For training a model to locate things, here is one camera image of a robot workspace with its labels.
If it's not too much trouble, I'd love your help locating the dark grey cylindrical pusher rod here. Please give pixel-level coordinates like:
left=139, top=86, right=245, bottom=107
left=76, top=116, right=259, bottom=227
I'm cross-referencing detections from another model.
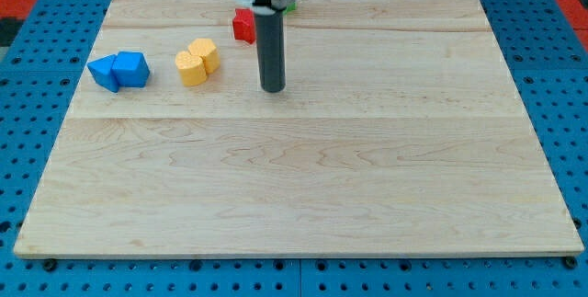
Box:
left=254, top=12, right=286, bottom=93

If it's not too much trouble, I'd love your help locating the yellow hexagon block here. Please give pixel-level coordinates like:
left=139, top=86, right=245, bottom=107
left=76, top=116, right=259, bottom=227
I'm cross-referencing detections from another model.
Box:
left=188, top=38, right=221, bottom=74

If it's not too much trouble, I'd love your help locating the yellow heart block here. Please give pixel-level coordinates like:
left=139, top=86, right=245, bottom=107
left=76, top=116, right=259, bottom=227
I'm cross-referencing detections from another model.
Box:
left=175, top=51, right=208, bottom=86

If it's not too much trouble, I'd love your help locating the red block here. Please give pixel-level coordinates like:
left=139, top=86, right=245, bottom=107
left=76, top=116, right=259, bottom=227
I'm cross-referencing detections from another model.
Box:
left=232, top=8, right=256, bottom=44

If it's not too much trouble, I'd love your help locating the green block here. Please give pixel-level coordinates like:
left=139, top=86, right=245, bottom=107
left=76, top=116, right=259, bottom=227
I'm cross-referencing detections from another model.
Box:
left=283, top=3, right=297, bottom=15

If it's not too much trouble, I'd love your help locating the blue pentagon block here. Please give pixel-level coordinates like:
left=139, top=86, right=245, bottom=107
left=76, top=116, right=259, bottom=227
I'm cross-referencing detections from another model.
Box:
left=112, top=51, right=150, bottom=87

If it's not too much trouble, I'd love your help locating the wooden board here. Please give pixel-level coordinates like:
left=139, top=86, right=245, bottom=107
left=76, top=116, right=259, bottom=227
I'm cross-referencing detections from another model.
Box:
left=14, top=0, right=584, bottom=259

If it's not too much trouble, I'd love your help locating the blue triangle block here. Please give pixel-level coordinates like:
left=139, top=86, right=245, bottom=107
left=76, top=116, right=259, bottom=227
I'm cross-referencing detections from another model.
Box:
left=87, top=54, right=119, bottom=93

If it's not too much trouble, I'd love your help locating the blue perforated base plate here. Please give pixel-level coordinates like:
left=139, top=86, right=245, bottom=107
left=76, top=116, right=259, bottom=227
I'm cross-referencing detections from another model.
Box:
left=1, top=0, right=587, bottom=296

